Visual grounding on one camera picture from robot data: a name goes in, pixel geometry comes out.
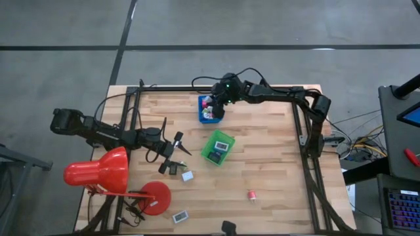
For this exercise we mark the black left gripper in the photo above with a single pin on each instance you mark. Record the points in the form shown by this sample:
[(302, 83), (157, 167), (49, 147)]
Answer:
[(166, 149)]

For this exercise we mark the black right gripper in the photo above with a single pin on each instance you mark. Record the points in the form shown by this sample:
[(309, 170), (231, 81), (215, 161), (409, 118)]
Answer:
[(219, 111)]

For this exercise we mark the green white usb charger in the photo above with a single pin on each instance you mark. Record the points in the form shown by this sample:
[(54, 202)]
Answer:
[(183, 163)]

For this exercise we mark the white rectangular usb charger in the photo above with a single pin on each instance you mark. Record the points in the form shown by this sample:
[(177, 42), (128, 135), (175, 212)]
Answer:
[(187, 176), (208, 115)]

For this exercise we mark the red white usb charger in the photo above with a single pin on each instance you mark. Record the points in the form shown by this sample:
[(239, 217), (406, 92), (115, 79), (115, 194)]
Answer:
[(251, 195), (205, 104)]

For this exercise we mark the green plastic basket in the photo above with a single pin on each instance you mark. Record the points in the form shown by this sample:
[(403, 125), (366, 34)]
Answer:
[(208, 149)]

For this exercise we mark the white digital clock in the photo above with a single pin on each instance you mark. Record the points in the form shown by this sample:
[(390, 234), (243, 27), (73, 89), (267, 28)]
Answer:
[(222, 146), (180, 217)]

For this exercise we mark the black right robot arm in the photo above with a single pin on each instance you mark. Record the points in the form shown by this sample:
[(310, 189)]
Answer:
[(279, 91)]

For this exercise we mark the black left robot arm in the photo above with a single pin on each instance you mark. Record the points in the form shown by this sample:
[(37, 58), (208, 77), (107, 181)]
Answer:
[(108, 137)]

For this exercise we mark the black flat adapter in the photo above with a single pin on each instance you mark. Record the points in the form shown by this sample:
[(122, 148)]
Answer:
[(173, 170)]

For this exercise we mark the blue plastic basket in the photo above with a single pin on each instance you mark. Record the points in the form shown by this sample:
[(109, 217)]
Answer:
[(201, 119)]

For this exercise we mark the red desk lamp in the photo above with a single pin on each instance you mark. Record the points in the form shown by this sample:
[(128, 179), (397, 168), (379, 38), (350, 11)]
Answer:
[(108, 167)]

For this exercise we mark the small black device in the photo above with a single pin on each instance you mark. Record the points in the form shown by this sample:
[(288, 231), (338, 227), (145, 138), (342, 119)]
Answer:
[(228, 228)]

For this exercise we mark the grey metal stand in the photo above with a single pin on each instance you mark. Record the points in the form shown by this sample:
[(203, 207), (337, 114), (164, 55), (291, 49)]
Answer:
[(19, 157)]

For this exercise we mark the grey side desk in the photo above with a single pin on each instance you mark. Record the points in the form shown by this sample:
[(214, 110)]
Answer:
[(390, 131)]

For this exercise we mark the black pole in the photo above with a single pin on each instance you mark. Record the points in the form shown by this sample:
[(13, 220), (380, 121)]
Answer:
[(407, 86)]

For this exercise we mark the monitor with blue screen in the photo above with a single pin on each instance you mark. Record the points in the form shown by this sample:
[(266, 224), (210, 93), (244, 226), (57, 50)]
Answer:
[(414, 116)]

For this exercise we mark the backlit black keyboard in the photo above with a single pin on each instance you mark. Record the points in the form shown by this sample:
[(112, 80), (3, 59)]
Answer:
[(405, 209)]

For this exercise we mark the black metal table frame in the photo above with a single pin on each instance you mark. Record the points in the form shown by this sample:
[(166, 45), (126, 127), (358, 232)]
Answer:
[(183, 88)]

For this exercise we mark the black frame clamp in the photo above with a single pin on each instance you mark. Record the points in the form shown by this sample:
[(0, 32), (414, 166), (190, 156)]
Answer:
[(142, 83)]

